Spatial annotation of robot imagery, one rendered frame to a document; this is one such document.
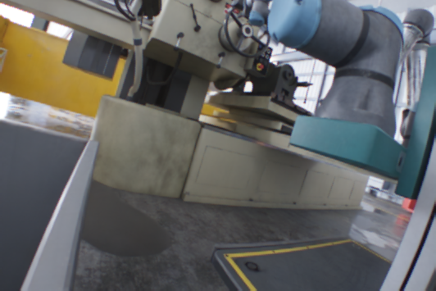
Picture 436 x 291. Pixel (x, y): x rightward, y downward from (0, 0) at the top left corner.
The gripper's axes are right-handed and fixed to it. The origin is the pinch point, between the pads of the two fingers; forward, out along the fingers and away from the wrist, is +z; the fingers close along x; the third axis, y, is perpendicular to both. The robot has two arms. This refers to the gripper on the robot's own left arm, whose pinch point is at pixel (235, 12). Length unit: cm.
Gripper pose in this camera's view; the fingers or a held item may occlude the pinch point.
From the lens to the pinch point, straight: 134.6
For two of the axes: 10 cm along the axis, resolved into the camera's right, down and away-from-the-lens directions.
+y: 2.8, -9.6, -0.3
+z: -4.6, -1.6, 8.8
